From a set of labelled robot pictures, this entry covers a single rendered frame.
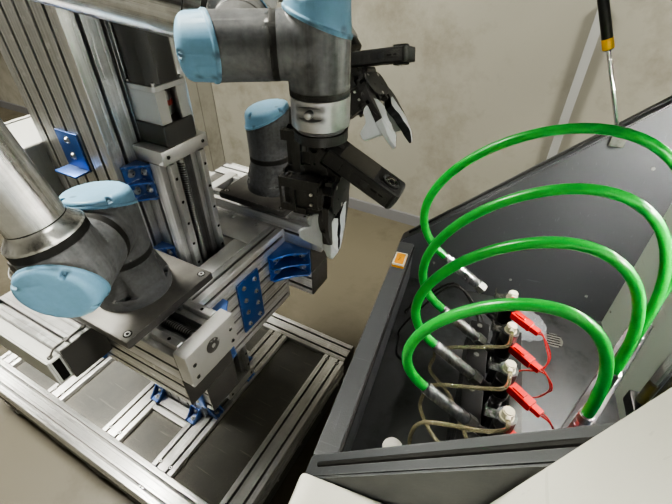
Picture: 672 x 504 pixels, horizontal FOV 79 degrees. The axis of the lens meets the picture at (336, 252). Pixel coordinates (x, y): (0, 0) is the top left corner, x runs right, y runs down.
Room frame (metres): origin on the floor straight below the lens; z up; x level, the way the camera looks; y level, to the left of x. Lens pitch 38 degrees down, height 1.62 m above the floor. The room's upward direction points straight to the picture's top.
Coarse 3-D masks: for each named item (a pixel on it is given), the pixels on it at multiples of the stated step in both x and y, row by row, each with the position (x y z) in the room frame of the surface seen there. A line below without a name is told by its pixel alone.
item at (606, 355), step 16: (480, 304) 0.32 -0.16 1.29; (496, 304) 0.31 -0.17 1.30; (512, 304) 0.31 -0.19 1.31; (528, 304) 0.30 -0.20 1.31; (544, 304) 0.30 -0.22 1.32; (560, 304) 0.30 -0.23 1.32; (432, 320) 0.34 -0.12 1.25; (448, 320) 0.33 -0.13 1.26; (576, 320) 0.28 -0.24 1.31; (592, 320) 0.28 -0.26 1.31; (416, 336) 0.34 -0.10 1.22; (592, 336) 0.28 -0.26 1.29; (608, 352) 0.27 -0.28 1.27; (608, 368) 0.27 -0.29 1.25; (416, 384) 0.33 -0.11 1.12; (608, 384) 0.26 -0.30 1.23; (432, 400) 0.32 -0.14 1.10; (448, 400) 0.32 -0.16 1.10; (592, 400) 0.27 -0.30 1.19; (464, 416) 0.31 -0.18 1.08; (576, 416) 0.27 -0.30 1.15; (592, 416) 0.26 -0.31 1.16
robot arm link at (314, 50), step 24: (288, 0) 0.50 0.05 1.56; (312, 0) 0.48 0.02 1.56; (336, 0) 0.49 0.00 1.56; (288, 24) 0.49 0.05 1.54; (312, 24) 0.48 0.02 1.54; (336, 24) 0.49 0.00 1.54; (288, 48) 0.48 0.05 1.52; (312, 48) 0.48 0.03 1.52; (336, 48) 0.49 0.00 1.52; (288, 72) 0.49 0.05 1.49; (312, 72) 0.48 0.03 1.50; (336, 72) 0.49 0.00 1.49; (312, 96) 0.48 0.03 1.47; (336, 96) 0.49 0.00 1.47
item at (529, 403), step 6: (516, 384) 0.36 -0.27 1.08; (510, 390) 0.35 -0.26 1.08; (516, 390) 0.35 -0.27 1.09; (522, 390) 0.35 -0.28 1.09; (516, 396) 0.34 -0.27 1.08; (522, 396) 0.34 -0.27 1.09; (528, 396) 0.34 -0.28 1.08; (522, 402) 0.33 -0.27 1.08; (528, 402) 0.33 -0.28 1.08; (534, 402) 0.33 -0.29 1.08; (528, 408) 0.32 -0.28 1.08; (534, 408) 0.32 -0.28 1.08; (540, 408) 0.32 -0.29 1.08; (534, 414) 0.32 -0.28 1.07; (540, 414) 0.31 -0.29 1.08
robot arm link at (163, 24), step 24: (48, 0) 0.60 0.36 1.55; (72, 0) 0.59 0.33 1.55; (96, 0) 0.59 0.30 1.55; (120, 0) 0.59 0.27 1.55; (144, 0) 0.59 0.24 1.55; (168, 0) 0.60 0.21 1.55; (192, 0) 0.60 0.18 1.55; (216, 0) 0.61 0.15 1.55; (240, 0) 0.59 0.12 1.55; (144, 24) 0.60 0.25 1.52; (168, 24) 0.60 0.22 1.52
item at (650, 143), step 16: (544, 128) 0.53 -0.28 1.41; (560, 128) 0.52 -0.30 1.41; (576, 128) 0.52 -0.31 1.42; (592, 128) 0.51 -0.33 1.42; (608, 128) 0.51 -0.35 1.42; (624, 128) 0.50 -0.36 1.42; (496, 144) 0.55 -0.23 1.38; (512, 144) 0.54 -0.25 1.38; (640, 144) 0.49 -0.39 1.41; (656, 144) 0.48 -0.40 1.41; (464, 160) 0.56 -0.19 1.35; (448, 176) 0.57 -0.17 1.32; (432, 192) 0.58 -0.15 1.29; (432, 240) 0.57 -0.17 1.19
